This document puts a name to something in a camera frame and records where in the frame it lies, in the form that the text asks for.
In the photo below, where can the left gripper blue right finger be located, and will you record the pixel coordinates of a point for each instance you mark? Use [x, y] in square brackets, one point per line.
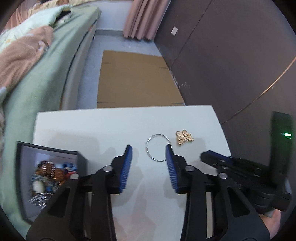
[172, 165]

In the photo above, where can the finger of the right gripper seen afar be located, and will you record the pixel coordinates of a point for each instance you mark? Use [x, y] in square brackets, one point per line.
[216, 160]

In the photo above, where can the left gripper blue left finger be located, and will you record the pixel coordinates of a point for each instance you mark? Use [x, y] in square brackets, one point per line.
[125, 164]

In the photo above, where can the thin silver hoop bangle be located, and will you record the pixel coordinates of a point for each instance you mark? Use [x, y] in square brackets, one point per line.
[155, 147]

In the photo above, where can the gold butterfly brooch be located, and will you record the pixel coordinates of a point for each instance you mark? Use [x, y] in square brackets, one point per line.
[183, 137]

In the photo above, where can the black jewelry box white interior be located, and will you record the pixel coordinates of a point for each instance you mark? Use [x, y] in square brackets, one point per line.
[40, 171]

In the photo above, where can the person's right hand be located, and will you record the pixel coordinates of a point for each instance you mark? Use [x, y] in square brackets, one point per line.
[272, 223]

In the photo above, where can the white table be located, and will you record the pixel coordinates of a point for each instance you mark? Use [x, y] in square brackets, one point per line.
[149, 208]

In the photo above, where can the flattened brown cardboard sheet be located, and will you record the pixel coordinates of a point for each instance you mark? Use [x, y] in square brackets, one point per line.
[135, 80]

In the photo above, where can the bed with green sheet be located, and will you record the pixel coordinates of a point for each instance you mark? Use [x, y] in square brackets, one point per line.
[40, 90]

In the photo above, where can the dark brown wardrobe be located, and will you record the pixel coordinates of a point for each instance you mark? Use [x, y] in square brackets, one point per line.
[238, 57]

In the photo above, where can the right pink curtain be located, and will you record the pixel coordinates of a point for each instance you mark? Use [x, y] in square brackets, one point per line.
[144, 19]

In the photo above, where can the pink duck print blanket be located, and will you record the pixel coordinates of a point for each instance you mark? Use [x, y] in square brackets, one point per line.
[21, 55]

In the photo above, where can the light green floral quilt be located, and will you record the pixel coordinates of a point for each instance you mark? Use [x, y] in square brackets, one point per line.
[46, 17]

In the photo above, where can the white wall switch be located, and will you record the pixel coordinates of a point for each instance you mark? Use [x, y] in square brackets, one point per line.
[174, 31]

